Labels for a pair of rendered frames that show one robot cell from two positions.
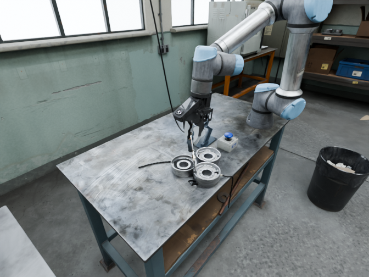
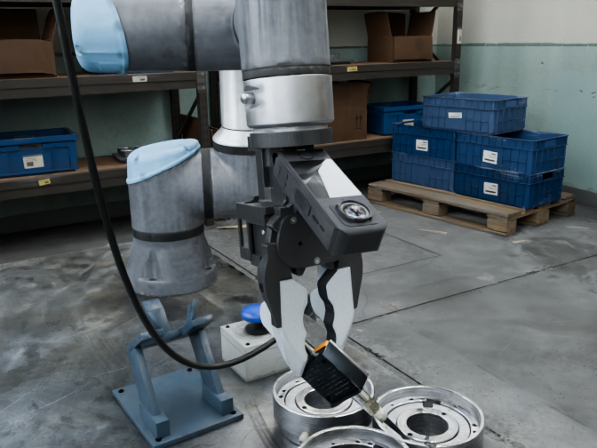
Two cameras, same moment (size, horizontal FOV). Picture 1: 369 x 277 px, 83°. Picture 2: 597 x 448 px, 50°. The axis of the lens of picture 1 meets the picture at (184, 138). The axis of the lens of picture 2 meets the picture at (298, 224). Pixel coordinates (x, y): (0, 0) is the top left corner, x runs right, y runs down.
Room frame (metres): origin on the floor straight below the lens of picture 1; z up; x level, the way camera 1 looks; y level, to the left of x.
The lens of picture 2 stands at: (0.57, 0.46, 1.19)
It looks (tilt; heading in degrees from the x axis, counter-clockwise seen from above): 16 degrees down; 288
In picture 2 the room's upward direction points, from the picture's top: 1 degrees counter-clockwise
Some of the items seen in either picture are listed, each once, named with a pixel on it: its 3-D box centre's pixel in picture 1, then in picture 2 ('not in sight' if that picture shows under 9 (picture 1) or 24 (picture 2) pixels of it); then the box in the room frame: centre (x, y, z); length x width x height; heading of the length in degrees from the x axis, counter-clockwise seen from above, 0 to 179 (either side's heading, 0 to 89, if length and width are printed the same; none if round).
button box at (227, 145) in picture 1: (228, 142); (257, 343); (0.84, -0.21, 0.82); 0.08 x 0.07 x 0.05; 138
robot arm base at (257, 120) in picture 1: (261, 115); (170, 252); (1.08, -0.44, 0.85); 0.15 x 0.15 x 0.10
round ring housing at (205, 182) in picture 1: (206, 174); (426, 431); (0.62, -0.09, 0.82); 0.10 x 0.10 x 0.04
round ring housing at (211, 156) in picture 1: (208, 157); (323, 405); (0.72, -0.10, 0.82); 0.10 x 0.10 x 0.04
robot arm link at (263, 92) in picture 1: (266, 96); (169, 182); (1.08, -0.44, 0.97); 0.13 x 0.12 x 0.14; 26
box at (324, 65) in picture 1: (321, 59); not in sight; (3.60, -2.26, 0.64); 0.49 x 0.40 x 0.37; 53
